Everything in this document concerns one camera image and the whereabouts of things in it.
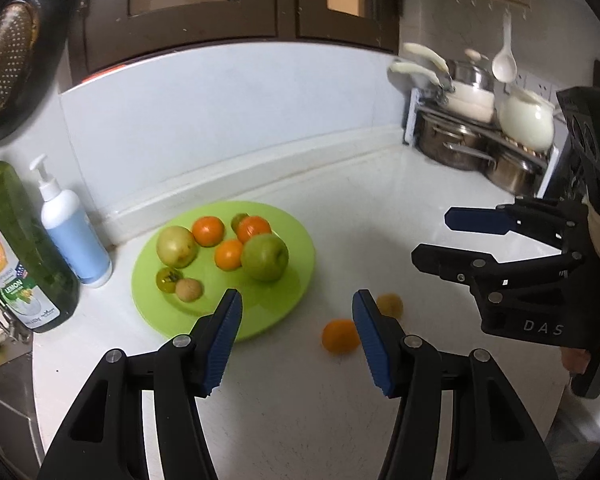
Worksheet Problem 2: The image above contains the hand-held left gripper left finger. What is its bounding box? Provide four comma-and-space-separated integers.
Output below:
36, 288, 244, 480

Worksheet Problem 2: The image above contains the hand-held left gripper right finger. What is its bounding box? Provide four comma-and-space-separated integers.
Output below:
351, 289, 556, 480

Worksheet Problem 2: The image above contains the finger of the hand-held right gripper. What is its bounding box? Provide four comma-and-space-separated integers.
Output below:
444, 198, 592, 257
411, 243, 586, 312

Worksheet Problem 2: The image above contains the small orange mandarin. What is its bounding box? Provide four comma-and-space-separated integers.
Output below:
214, 239, 245, 272
192, 215, 225, 247
322, 319, 362, 356

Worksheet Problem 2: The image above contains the small brown round fruit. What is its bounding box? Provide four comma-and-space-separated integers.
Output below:
376, 294, 405, 319
175, 278, 203, 302

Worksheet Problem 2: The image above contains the green oval plate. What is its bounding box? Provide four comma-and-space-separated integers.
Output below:
131, 201, 315, 343

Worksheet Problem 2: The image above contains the yellow-green large apple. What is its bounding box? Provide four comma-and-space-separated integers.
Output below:
156, 226, 199, 269

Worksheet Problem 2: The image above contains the large orange mandarin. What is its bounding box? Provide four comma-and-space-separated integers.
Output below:
237, 216, 273, 243

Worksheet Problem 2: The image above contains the person's right hand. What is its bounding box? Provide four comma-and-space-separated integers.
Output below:
560, 346, 592, 378

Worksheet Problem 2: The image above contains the small steel pot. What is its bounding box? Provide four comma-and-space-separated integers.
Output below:
485, 145, 548, 196

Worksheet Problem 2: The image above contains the large steel pot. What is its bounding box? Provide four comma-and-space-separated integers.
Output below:
416, 110, 501, 171

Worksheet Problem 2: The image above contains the green apple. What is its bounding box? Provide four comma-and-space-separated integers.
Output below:
240, 234, 289, 281

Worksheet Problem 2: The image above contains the white ceramic pot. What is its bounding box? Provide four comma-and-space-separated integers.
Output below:
497, 87, 558, 153

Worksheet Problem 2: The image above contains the white pot rack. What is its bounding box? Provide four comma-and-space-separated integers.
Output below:
402, 87, 561, 201

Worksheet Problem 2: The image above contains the white ladle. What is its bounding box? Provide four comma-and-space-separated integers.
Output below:
491, 10, 518, 83

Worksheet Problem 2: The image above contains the white pump bottle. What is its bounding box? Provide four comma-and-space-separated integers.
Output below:
29, 154, 113, 289

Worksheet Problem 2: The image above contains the metal faucet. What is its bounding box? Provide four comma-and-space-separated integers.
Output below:
0, 280, 33, 345

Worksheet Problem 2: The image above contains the green dish soap bottle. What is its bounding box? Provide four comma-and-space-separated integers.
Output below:
0, 160, 80, 333

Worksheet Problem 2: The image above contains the steel sink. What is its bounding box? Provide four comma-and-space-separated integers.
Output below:
0, 352, 46, 480

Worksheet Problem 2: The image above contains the dark brown wooden cabinet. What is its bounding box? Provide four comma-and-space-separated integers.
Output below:
69, 0, 401, 88

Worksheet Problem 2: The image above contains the perforated metal colander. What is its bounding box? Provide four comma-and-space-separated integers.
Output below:
0, 0, 71, 145

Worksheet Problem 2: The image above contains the steel saucepan with cream handle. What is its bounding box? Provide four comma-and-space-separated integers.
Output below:
401, 42, 495, 92

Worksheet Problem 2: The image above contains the white wall socket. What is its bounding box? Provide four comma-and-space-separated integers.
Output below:
512, 72, 561, 103

